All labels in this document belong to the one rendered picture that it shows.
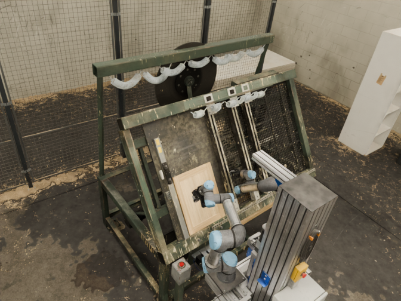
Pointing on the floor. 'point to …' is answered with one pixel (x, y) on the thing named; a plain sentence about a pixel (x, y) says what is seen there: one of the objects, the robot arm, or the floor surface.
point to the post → (179, 292)
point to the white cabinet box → (376, 98)
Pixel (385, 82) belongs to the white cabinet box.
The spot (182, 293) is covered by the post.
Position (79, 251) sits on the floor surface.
